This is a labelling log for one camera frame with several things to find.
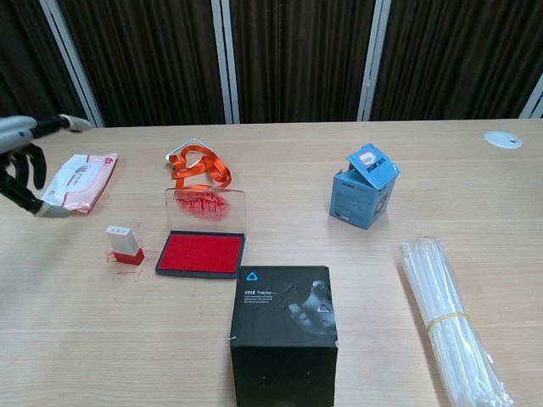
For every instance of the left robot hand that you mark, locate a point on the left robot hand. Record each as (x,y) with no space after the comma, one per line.
(12,131)

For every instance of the small red stamp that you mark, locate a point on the small red stamp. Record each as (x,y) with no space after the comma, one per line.
(123,241)

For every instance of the black curtain panel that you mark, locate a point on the black curtain panel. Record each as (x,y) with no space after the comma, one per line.
(301,59)
(29,59)
(458,55)
(148,59)

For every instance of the pink white wet wipes pack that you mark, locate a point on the pink white wet wipes pack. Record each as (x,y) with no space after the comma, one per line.
(80,178)

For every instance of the clear badge holder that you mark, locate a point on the clear badge holder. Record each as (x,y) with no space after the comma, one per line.
(189,162)

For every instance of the black tracker box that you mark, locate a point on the black tracker box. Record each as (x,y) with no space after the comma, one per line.
(284,339)

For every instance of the blue cardboard box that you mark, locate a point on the blue cardboard box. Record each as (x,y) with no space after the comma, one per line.
(356,199)

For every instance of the yellow rubber band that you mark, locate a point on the yellow rubber band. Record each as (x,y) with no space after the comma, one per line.
(445,317)

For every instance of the bundle of clear plastic straws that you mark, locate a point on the bundle of clear plastic straws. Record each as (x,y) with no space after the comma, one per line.
(454,352)

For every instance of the grey metal screen post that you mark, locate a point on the grey metal screen post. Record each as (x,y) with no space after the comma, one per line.
(532,99)
(227,63)
(373,63)
(72,63)

